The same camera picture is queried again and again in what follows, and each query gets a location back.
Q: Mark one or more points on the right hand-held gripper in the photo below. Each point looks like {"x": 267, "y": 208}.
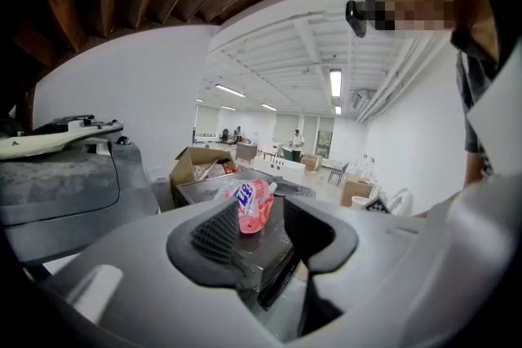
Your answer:
{"x": 377, "y": 206}

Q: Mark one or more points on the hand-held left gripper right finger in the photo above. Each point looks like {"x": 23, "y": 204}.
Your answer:
{"x": 318, "y": 240}

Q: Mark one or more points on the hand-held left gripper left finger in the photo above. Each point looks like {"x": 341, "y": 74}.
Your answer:
{"x": 208, "y": 248}

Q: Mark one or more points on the red snack pouch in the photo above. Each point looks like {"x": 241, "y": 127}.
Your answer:
{"x": 255, "y": 208}

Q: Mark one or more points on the open cardboard box with clutter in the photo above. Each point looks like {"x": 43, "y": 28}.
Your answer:
{"x": 191, "y": 169}

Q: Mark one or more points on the large cardboard box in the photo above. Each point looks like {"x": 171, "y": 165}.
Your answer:
{"x": 356, "y": 191}

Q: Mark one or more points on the dark chair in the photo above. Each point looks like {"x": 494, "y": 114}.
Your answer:
{"x": 338, "y": 173}

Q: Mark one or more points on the small white appliance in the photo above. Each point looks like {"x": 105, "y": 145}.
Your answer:
{"x": 161, "y": 193}

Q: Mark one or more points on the small cardboard box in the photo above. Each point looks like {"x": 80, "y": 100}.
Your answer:
{"x": 311, "y": 163}

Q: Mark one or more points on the long white counter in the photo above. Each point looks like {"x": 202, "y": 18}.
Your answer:
{"x": 281, "y": 169}

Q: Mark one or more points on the dark framed window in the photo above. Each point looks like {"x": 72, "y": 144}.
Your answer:
{"x": 324, "y": 144}

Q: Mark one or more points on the brown wooden cabinet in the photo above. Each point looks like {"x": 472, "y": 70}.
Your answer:
{"x": 246, "y": 152}

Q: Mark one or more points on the ceiling air conditioner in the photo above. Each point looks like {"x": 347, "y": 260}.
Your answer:
{"x": 364, "y": 98}

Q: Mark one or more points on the ceiling light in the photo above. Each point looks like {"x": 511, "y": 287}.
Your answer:
{"x": 335, "y": 82}
{"x": 230, "y": 90}

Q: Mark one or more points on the white top-load washing machine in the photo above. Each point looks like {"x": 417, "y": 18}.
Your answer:
{"x": 73, "y": 191}

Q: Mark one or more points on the black plastic panel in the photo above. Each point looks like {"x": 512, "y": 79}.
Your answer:
{"x": 77, "y": 122}

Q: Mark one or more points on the beige plastic panel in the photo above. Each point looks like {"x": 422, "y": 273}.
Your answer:
{"x": 49, "y": 142}

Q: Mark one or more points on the black head-worn camera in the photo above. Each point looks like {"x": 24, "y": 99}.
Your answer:
{"x": 356, "y": 18}

